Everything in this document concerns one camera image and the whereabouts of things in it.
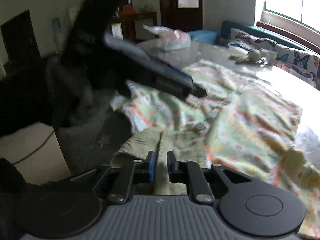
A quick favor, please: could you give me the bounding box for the colourful patterned child garment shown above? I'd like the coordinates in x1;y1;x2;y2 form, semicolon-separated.
111;60;319;239

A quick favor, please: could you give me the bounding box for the blue sofa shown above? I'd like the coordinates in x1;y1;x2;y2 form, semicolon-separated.
189;21;319;56

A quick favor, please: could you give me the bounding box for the butterfly print pillow left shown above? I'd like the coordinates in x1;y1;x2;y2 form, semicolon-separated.
228;28;277;51

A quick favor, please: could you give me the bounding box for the white plush bunny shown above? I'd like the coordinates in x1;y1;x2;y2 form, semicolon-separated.
229;49;278;66

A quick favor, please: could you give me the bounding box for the dark wooden side table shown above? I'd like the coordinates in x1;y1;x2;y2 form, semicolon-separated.
111;12;158;43

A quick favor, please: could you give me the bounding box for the dark wooden door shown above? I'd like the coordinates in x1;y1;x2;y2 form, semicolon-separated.
159;0;203;32

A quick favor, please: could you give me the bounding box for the tissue pack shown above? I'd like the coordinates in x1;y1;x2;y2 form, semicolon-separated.
143;25;191;51

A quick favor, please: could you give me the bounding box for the butterfly print pillow right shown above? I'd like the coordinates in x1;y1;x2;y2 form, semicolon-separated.
274;44;319;88

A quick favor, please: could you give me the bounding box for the window with green frame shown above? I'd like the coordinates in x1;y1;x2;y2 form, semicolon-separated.
264;0;319;32

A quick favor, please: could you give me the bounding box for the butterfly print pillow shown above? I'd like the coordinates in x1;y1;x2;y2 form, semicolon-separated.
274;44;319;88
228;28;277;51

